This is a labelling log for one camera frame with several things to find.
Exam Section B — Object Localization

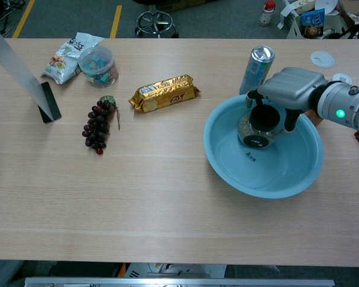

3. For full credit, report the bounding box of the red white bottle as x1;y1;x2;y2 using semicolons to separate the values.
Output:
259;0;276;27

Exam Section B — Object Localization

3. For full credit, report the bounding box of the blue snack bag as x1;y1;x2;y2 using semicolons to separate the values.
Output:
301;8;326;39

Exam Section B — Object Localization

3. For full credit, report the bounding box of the white round plate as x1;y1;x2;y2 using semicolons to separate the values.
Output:
314;0;339;14

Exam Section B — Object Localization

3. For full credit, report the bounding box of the clear tub with clips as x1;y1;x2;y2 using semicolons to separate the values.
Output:
78;45;120;88

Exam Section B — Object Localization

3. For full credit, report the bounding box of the white storage box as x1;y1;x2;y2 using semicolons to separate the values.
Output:
287;5;352;39

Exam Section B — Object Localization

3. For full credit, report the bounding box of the gold foil biscuit pack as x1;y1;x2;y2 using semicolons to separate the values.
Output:
128;74;201;114

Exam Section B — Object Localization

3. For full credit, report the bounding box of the glass jar black lid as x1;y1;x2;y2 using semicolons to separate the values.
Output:
238;104;281;149

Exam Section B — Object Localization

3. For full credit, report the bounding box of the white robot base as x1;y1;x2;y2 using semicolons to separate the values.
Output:
124;262;228;279

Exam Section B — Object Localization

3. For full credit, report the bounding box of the black tripod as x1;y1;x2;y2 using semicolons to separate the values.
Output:
346;5;359;39

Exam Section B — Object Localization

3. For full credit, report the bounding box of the white snack bag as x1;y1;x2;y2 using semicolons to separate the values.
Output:
41;32;105;85

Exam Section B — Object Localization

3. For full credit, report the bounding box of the white paper strip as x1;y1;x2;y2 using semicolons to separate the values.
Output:
277;0;300;30

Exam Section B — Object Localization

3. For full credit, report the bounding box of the aluminium rail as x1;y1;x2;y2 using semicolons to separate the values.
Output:
23;276;336;287

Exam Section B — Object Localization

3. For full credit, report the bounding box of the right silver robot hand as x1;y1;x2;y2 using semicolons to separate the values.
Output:
245;67;328;132

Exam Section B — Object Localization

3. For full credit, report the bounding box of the light blue plastic bowl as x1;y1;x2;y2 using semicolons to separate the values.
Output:
203;94;324;200

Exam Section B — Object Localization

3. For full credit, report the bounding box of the black phone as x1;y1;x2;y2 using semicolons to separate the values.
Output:
37;81;62;124

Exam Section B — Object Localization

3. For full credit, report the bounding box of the grey flat board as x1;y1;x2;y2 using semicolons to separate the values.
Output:
0;19;53;124

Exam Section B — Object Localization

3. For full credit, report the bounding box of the dark purple grape bunch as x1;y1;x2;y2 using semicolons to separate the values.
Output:
82;95;121;155

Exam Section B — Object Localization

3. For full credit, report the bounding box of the chrome stool base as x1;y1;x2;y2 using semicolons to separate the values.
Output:
134;0;180;39

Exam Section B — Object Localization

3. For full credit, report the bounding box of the grey fabric cover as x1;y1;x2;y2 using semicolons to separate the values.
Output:
0;259;25;287

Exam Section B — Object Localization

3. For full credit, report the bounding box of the blue drink can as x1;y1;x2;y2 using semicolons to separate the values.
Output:
239;45;275;96

